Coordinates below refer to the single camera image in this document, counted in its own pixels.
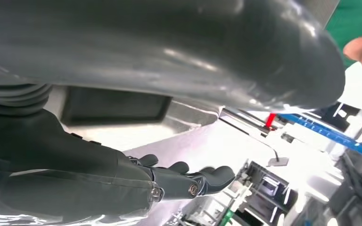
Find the dark equipment frame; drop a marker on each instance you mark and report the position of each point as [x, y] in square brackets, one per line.
[262, 187]

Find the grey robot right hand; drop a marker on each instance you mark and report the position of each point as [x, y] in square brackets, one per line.
[168, 46]

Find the stainless steel workbench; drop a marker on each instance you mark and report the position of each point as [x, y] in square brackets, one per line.
[193, 117]

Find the red small item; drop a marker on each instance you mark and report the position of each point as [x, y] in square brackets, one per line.
[270, 120]

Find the blue metal beam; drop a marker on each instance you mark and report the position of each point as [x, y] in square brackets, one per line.
[324, 131]

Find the metal rod with plate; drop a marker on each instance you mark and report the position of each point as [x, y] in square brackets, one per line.
[252, 131]

